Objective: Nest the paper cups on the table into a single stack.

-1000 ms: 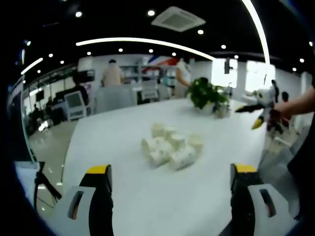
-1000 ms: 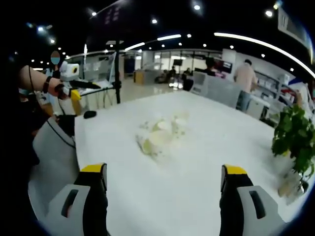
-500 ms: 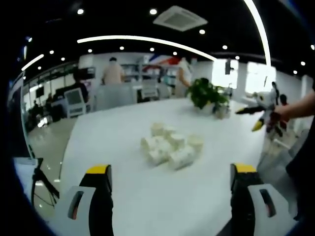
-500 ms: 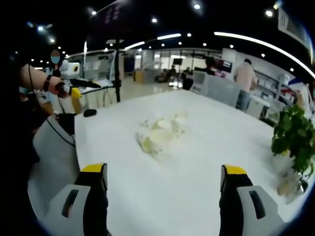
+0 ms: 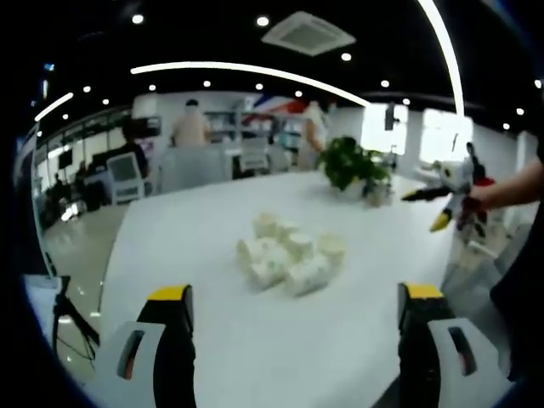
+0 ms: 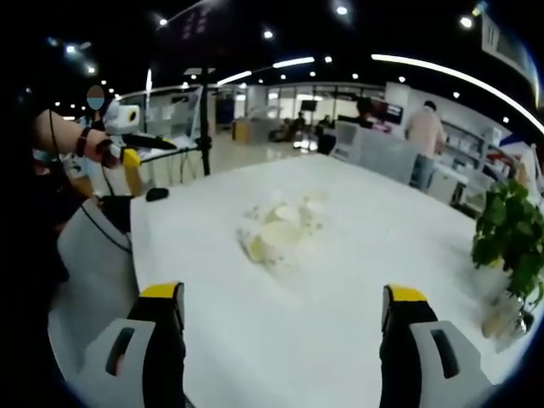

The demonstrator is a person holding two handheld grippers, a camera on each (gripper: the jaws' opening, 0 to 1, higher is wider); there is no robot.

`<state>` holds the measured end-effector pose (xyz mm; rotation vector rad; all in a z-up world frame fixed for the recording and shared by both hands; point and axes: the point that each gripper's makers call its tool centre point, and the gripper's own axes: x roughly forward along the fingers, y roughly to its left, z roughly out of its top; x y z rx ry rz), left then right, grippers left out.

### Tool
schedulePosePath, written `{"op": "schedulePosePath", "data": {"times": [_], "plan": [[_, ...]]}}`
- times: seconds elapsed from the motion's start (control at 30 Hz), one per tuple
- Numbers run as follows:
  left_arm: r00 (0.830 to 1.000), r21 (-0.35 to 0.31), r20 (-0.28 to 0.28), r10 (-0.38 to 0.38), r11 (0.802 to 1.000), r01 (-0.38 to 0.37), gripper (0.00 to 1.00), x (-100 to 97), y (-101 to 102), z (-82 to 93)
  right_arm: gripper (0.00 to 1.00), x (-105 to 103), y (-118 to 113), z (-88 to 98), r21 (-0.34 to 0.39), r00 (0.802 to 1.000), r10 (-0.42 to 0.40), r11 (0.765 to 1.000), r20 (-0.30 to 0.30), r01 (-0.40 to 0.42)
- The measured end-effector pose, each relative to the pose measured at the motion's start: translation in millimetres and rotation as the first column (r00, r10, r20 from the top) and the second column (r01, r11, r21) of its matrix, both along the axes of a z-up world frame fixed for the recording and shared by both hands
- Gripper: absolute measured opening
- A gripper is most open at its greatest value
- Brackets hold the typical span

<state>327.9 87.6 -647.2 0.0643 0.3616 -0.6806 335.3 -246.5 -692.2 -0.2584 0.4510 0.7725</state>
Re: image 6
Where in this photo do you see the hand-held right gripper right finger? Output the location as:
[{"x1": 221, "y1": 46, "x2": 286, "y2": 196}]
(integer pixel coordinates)
[{"x1": 379, "y1": 283, "x2": 494, "y2": 408}]

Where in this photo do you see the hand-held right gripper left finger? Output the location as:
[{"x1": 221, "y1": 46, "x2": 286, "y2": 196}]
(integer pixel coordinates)
[{"x1": 80, "y1": 280, "x2": 187, "y2": 408}]

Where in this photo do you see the white paper cup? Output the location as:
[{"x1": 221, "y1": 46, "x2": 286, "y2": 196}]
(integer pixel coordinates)
[{"x1": 262, "y1": 202, "x2": 301, "y2": 227}]

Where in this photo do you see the person's left hand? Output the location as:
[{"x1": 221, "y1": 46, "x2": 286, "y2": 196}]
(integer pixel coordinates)
[{"x1": 93, "y1": 138, "x2": 124, "y2": 170}]

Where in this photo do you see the black tripod stand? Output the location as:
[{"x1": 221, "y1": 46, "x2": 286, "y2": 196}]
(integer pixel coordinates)
[{"x1": 186, "y1": 66, "x2": 217, "y2": 176}]

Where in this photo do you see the pale plant pot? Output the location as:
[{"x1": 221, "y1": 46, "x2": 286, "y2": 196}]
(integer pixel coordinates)
[{"x1": 480, "y1": 292, "x2": 537, "y2": 354}]

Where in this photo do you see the wooden cabinet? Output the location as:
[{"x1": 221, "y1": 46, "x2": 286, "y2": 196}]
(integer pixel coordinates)
[{"x1": 231, "y1": 118, "x2": 252, "y2": 142}]

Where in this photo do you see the person's dark clothing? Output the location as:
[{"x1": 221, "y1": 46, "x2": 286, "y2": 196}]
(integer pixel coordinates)
[{"x1": 0, "y1": 161, "x2": 71, "y2": 408}]

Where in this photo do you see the white table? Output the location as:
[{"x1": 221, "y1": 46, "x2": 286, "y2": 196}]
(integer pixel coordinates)
[{"x1": 128, "y1": 153, "x2": 526, "y2": 408}]

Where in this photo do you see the green potted plant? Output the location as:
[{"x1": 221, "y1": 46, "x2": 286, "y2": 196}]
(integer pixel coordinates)
[{"x1": 470, "y1": 177, "x2": 544, "y2": 308}]

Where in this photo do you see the white shelf unit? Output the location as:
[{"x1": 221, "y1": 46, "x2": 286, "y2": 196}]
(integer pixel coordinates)
[{"x1": 439, "y1": 118, "x2": 518, "y2": 205}]

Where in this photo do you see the long ceiling light strip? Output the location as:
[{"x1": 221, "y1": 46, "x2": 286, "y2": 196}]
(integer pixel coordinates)
[{"x1": 371, "y1": 53, "x2": 544, "y2": 131}]

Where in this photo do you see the dark bracelet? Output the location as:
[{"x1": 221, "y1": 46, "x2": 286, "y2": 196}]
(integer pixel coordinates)
[{"x1": 76, "y1": 126, "x2": 94, "y2": 159}]

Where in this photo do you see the dark wall monitor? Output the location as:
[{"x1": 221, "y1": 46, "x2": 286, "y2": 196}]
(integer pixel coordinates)
[{"x1": 368, "y1": 100, "x2": 404, "y2": 126}]

